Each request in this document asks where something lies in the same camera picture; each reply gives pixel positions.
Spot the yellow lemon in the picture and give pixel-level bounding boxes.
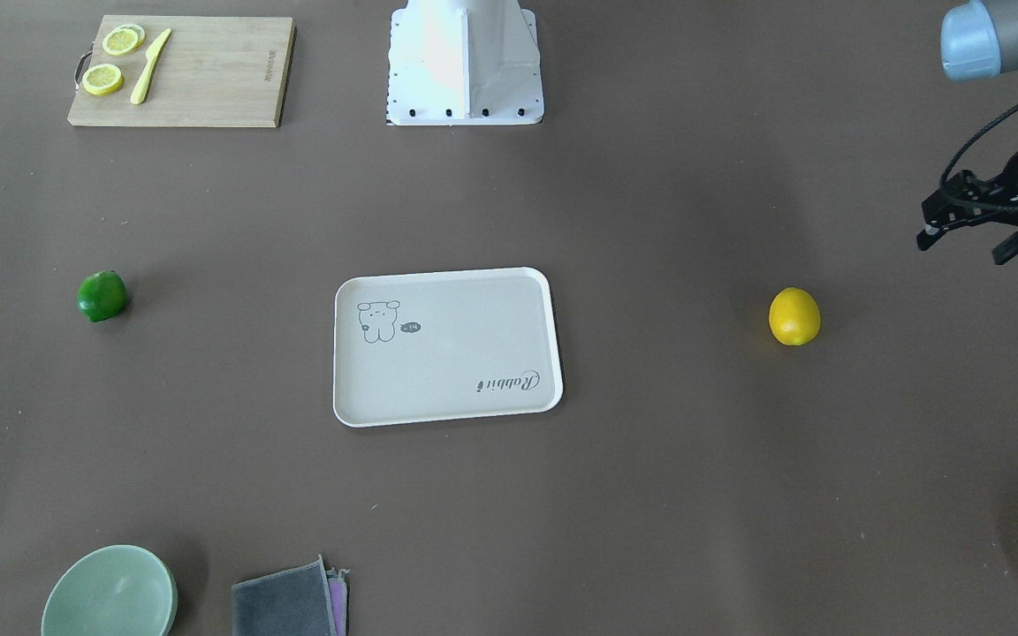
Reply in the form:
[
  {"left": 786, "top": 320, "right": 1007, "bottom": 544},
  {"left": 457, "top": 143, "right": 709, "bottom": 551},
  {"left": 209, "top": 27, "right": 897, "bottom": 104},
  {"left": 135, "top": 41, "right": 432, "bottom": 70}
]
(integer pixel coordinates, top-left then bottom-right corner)
[{"left": 768, "top": 287, "right": 823, "bottom": 346}]

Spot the green lime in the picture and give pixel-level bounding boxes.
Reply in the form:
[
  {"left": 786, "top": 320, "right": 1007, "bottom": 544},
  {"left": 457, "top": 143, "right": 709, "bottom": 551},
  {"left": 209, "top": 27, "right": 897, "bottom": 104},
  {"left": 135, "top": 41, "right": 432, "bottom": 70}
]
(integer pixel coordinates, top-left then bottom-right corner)
[{"left": 76, "top": 269, "right": 129, "bottom": 323}]

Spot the white rabbit print tray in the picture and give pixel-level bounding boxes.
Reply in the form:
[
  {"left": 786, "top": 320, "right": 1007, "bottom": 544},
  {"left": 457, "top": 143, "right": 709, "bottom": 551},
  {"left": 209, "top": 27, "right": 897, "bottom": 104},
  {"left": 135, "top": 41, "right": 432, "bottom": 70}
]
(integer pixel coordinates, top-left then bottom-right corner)
[{"left": 332, "top": 267, "right": 563, "bottom": 429}]

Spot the purple cloth underneath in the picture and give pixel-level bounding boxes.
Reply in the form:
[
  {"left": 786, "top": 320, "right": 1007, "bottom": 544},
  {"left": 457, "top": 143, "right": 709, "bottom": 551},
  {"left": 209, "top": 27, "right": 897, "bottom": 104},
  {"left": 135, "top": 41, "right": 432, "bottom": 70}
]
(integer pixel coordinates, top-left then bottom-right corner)
[{"left": 324, "top": 568, "right": 350, "bottom": 636}]

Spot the grey folded cloth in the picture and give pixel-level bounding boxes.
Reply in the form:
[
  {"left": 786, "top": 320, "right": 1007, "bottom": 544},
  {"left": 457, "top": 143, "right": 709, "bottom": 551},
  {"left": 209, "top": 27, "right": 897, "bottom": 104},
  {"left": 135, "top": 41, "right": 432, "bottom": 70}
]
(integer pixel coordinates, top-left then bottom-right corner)
[{"left": 231, "top": 556, "right": 334, "bottom": 635}]

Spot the bamboo cutting board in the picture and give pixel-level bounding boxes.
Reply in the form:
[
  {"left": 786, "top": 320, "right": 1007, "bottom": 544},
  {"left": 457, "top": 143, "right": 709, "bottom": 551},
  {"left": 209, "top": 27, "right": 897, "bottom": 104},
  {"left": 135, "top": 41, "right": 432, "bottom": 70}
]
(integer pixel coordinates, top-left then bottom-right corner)
[{"left": 67, "top": 13, "right": 296, "bottom": 128}]

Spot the yellow plastic knife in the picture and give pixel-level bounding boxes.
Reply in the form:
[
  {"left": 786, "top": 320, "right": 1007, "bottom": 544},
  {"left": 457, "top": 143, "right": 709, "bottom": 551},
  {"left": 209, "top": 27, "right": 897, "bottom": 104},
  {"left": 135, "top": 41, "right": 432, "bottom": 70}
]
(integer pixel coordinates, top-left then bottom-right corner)
[{"left": 129, "top": 28, "right": 173, "bottom": 105}]

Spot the upper lemon slice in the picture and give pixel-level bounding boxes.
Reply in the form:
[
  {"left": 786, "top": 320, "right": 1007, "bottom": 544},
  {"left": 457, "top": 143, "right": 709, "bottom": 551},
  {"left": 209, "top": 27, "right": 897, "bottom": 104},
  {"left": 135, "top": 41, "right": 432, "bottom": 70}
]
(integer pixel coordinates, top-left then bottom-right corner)
[{"left": 102, "top": 23, "right": 146, "bottom": 56}]

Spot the lemon slice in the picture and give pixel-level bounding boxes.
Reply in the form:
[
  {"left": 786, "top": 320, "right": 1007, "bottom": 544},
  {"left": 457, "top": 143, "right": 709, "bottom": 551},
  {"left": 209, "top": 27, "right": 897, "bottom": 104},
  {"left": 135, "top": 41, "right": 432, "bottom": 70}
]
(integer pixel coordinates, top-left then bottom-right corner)
[
  {"left": 102, "top": 23, "right": 146, "bottom": 56},
  {"left": 80, "top": 64, "right": 125, "bottom": 96}
]

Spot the lower lemon slice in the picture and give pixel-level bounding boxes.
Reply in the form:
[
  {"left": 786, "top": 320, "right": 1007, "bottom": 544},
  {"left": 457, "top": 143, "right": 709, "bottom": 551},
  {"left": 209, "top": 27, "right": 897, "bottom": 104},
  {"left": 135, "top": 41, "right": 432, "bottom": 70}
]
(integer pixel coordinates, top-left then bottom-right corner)
[{"left": 80, "top": 64, "right": 125, "bottom": 96}]

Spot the mint green bowl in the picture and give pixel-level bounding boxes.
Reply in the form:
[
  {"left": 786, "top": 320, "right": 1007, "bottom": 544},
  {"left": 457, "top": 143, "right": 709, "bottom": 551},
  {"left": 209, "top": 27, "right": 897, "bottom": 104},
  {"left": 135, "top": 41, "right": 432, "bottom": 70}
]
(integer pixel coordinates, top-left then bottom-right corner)
[{"left": 40, "top": 546, "right": 179, "bottom": 635}]

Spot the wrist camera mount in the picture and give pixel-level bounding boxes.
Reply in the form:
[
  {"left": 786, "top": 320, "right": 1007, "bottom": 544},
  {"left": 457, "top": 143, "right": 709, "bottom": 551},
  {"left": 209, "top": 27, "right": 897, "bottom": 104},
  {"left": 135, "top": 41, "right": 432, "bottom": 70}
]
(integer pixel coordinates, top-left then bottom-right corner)
[{"left": 915, "top": 170, "right": 1018, "bottom": 251}]

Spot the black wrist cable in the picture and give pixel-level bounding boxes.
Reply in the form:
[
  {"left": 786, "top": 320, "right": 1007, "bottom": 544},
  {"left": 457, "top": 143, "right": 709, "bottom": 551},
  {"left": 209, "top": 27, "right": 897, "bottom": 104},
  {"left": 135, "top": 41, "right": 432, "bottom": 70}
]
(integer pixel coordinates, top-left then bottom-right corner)
[{"left": 938, "top": 69, "right": 1018, "bottom": 216}]

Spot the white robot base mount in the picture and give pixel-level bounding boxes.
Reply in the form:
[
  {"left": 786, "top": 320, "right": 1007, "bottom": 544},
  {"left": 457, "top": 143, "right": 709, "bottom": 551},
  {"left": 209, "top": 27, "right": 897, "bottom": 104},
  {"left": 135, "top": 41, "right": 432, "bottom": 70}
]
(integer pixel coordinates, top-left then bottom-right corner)
[{"left": 385, "top": 1, "right": 545, "bottom": 126}]

